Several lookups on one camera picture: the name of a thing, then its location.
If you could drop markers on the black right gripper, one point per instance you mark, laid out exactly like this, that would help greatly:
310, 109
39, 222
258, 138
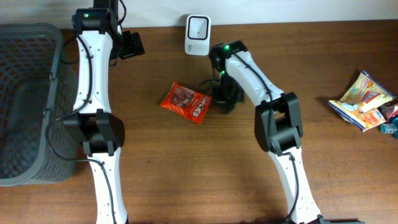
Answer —
226, 101

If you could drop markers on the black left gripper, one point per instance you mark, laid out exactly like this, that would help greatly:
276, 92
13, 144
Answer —
132, 45

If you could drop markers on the red snack bag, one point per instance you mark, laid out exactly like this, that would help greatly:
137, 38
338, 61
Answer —
190, 104

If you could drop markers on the yellow wet wipes pack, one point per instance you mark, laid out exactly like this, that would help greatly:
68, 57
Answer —
365, 94

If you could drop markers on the orange tissue pack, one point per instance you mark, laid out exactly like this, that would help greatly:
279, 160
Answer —
373, 118

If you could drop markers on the black red snack packet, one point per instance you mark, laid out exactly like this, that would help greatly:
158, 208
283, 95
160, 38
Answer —
389, 112

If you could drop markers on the teal mouthwash bottle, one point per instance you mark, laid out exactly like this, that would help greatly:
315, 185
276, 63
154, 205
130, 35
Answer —
390, 128

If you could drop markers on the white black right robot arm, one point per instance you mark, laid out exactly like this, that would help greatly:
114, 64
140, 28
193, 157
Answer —
277, 123

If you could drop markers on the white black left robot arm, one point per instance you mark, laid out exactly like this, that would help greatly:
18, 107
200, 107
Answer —
101, 44

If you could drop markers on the grey plastic mesh basket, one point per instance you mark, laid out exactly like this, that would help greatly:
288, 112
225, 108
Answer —
36, 87

